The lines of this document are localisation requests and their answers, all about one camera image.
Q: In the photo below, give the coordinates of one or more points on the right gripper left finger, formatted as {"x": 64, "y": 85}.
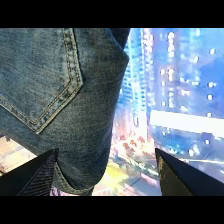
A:
{"x": 31, "y": 176}

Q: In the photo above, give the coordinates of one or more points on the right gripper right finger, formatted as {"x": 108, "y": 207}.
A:
{"x": 186, "y": 178}

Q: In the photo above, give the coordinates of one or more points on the blue jeans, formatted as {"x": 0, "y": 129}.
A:
{"x": 66, "y": 100}

